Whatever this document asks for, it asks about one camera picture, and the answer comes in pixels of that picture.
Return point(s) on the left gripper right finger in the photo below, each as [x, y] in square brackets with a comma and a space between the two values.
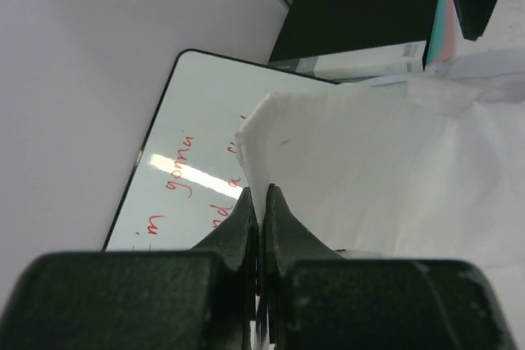
[316, 299]

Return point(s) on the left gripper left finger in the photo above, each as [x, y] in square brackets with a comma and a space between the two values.
[201, 298]

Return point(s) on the white long sleeve shirt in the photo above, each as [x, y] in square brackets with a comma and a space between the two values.
[433, 167]

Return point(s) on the whiteboard with red writing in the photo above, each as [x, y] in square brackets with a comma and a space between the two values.
[186, 179]

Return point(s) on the pink and white papers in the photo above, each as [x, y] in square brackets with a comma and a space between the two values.
[441, 47]

